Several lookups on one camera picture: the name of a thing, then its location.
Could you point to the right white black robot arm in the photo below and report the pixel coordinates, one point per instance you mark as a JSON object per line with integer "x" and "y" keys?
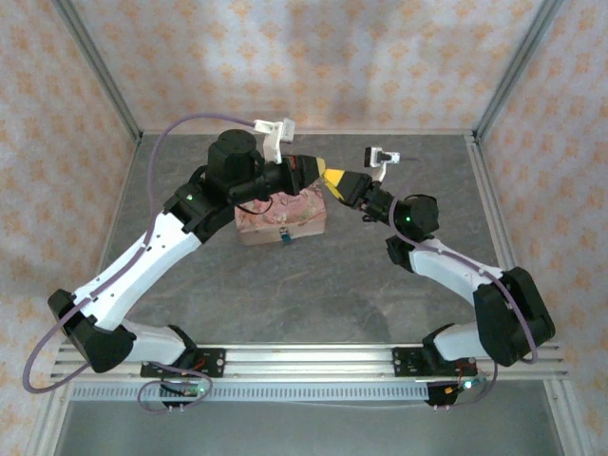
{"x": 451, "y": 271}

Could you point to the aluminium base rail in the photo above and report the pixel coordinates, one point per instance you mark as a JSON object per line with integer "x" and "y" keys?
{"x": 309, "y": 361}

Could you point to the small blue silver padlock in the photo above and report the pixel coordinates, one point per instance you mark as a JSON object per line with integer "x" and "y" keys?
{"x": 285, "y": 236}

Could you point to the pink floral wooden box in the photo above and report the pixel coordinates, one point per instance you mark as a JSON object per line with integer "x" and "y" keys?
{"x": 285, "y": 218}

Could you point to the controller board with green light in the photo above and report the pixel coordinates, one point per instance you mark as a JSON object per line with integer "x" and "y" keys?
{"x": 463, "y": 385}
{"x": 187, "y": 390}

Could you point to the aluminium frame post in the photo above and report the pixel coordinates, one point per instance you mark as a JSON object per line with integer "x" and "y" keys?
{"x": 518, "y": 66}
{"x": 100, "y": 71}

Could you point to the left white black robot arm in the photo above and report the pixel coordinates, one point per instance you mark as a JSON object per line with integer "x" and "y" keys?
{"x": 142, "y": 266}

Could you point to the aluminium frame crossbar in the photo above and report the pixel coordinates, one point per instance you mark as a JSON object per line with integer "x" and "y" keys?
{"x": 332, "y": 130}

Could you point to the aluminium side frame rail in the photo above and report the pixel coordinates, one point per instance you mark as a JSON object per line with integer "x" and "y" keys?
{"x": 107, "y": 237}
{"x": 499, "y": 228}

